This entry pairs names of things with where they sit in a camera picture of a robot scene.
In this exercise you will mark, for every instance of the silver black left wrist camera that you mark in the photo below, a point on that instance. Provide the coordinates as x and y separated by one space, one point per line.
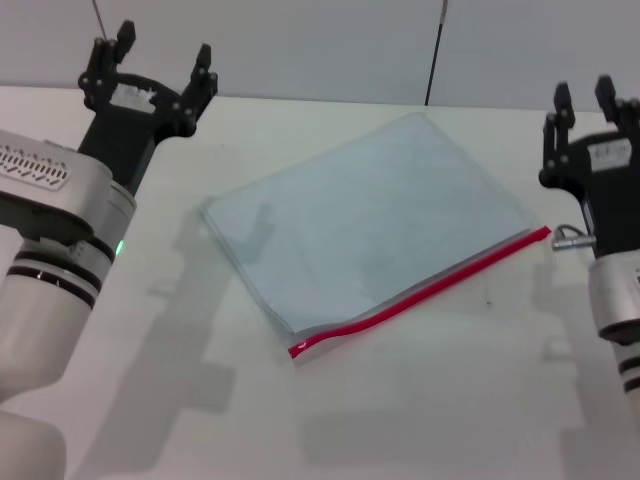
45 200

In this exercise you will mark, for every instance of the clear document bag red zipper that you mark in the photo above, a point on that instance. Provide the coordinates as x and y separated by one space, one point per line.
360 220

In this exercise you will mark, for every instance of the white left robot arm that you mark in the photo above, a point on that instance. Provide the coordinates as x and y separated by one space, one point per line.
40 320

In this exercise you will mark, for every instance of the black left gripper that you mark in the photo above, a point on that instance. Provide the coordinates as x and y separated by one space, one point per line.
130 120

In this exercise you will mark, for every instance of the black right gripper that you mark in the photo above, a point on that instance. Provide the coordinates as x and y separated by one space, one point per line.
612 200

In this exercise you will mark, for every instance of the thin black background pole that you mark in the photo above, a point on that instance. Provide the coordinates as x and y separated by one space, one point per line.
434 60

